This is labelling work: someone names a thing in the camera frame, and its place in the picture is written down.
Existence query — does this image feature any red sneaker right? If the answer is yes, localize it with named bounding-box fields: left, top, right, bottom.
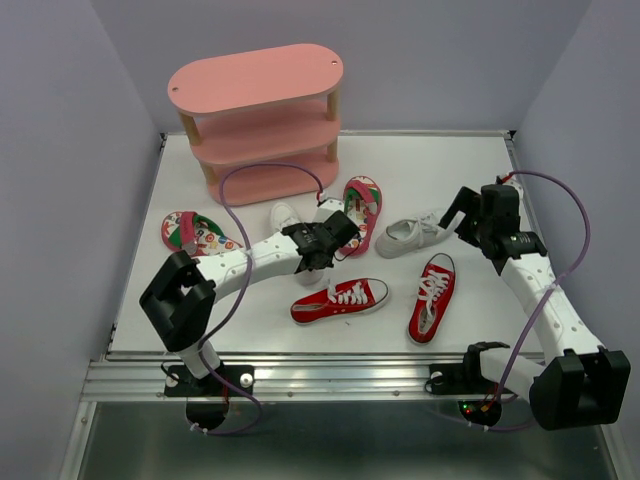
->
left=408, top=253, right=456, bottom=344

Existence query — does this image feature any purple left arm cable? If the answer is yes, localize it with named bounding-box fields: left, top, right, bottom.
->
left=187, top=163, right=326, bottom=437

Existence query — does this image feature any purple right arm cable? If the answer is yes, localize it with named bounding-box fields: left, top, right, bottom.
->
left=424, top=170, right=592, bottom=434

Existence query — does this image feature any red sneaker centre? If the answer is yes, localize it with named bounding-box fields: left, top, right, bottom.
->
left=290, top=278, right=391, bottom=325

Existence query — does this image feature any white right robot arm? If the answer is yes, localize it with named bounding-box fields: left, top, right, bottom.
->
left=432, top=183, right=631, bottom=431

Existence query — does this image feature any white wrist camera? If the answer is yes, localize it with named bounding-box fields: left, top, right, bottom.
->
left=313, top=191, right=344, bottom=223
left=495, top=173, right=524, bottom=202

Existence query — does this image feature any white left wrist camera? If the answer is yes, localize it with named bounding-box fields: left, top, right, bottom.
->
left=313, top=191, right=344, bottom=223

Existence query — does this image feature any aluminium front mounting rail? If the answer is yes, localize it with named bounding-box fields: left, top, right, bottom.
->
left=80, top=353, right=462, bottom=403

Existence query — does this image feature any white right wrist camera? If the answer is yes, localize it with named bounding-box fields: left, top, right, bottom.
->
left=495, top=173, right=524, bottom=202

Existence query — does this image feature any white sneaker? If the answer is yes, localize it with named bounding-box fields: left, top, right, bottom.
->
left=375, top=209, right=459, bottom=259
left=270, top=202, right=324, bottom=286

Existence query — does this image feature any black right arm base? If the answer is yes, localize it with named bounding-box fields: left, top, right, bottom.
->
left=423, top=363, right=514, bottom=432

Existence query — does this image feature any pink patterned sandal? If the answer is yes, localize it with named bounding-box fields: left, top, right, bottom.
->
left=161, top=211, right=242, bottom=257
left=339, top=176, right=383, bottom=257

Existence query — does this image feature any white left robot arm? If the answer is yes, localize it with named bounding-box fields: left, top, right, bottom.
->
left=139, top=211, right=360, bottom=394

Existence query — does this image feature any pink three-tier shoe shelf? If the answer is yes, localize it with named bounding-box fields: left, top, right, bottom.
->
left=167, top=43, right=344, bottom=206

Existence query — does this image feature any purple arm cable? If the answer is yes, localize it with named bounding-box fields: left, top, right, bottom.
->
left=187, top=163, right=326, bottom=437
left=424, top=170, right=592, bottom=434

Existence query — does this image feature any red sneaker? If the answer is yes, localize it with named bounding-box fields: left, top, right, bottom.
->
left=290, top=278, right=391, bottom=325
left=408, top=253, right=456, bottom=344

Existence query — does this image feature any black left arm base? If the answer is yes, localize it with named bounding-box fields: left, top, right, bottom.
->
left=160, top=363, right=262, bottom=436

